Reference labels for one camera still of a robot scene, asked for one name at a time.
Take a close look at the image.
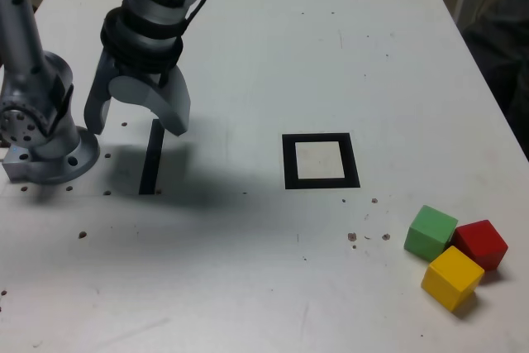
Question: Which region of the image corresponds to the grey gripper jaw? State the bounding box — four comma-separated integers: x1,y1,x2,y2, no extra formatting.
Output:
83,47,118,136
107,65,192,138

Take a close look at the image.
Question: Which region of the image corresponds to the green cube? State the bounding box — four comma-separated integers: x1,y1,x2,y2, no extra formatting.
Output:
403,204,460,262

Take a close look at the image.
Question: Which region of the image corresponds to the yellow cube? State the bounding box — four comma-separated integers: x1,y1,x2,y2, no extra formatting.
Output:
420,245,485,312

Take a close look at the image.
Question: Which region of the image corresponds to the red cube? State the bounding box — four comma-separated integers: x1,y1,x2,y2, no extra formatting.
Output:
450,219,509,273

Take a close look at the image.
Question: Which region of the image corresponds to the black tape square outline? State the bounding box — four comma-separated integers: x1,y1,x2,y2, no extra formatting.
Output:
281,132,361,191

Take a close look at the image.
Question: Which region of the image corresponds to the black tape strip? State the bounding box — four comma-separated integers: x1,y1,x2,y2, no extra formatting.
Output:
138,118,166,196

